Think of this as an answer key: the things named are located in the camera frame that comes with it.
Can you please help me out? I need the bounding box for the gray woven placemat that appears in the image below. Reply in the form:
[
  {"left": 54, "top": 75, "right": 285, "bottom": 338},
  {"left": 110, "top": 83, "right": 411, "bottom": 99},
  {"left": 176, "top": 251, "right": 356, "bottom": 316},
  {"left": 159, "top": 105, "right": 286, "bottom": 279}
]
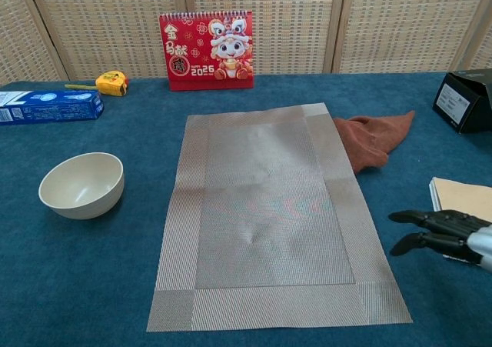
[{"left": 145, "top": 101, "right": 414, "bottom": 333}]

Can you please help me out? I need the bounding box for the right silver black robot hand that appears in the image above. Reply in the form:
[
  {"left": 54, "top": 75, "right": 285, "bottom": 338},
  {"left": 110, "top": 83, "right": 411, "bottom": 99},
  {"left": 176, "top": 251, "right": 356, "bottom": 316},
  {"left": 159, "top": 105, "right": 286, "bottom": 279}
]
[{"left": 388, "top": 209, "right": 492, "bottom": 273}]

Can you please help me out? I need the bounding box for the black cardboard box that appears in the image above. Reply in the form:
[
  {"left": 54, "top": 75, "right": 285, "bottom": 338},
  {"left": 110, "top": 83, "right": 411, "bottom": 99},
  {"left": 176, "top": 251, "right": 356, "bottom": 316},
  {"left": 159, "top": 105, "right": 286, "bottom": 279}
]
[{"left": 432, "top": 68, "right": 492, "bottom": 135}]

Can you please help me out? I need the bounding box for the yellow tape measure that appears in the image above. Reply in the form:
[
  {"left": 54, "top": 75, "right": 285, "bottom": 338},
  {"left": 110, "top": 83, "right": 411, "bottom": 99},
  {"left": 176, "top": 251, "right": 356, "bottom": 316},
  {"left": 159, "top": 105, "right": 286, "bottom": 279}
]
[{"left": 64, "top": 71, "right": 130, "bottom": 98}]

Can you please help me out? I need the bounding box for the brown crumpled cloth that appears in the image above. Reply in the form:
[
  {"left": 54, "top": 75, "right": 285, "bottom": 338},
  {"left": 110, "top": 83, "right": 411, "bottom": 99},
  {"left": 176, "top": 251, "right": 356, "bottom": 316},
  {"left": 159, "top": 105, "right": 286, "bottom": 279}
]
[{"left": 332, "top": 110, "right": 417, "bottom": 175}]

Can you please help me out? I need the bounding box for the blue white toothpaste box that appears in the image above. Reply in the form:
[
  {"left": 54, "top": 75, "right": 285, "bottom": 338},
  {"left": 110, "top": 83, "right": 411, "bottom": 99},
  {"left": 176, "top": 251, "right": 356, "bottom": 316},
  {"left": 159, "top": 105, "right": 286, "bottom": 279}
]
[{"left": 0, "top": 89, "right": 105, "bottom": 127}]

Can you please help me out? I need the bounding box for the red desk calendar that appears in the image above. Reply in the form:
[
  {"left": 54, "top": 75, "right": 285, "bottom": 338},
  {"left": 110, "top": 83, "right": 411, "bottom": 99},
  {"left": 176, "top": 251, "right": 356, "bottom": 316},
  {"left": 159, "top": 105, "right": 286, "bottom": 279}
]
[{"left": 158, "top": 9, "right": 255, "bottom": 92}]

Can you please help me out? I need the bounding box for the cream round bowl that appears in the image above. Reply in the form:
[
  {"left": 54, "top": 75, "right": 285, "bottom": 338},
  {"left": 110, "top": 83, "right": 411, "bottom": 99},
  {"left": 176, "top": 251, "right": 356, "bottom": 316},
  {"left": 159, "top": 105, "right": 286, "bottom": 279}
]
[{"left": 38, "top": 152, "right": 125, "bottom": 221}]

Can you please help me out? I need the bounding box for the kraft spiral notebook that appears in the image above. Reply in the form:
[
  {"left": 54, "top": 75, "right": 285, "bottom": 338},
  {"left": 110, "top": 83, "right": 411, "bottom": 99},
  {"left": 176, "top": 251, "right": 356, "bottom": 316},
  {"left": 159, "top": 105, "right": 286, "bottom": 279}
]
[{"left": 428, "top": 176, "right": 492, "bottom": 224}]

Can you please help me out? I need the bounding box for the woven bamboo folding screen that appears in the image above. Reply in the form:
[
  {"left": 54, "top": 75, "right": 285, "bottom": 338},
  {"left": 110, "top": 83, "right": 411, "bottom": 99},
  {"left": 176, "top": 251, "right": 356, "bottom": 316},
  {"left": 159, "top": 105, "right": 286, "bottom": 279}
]
[{"left": 0, "top": 0, "right": 492, "bottom": 88}]

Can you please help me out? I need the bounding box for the blue felt table cover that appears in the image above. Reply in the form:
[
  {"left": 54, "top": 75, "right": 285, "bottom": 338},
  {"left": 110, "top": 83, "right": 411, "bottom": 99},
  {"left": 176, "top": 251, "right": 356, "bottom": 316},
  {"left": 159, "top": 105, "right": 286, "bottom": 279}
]
[{"left": 0, "top": 72, "right": 492, "bottom": 347}]

